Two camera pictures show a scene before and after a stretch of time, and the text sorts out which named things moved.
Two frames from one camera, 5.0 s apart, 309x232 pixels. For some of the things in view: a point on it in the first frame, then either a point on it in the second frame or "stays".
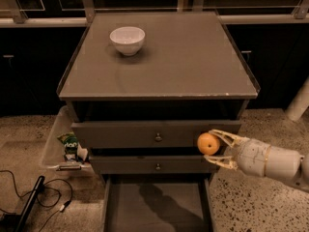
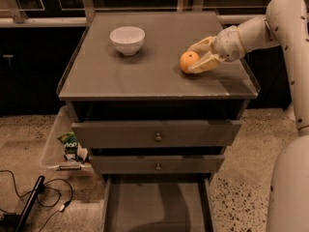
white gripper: [252, 156] → [228, 44]
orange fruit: [208, 144] → [188, 58]
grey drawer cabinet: [144, 87] stays
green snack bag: [70, 145] stays
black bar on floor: [30, 203] stays
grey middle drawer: [154, 164] stays
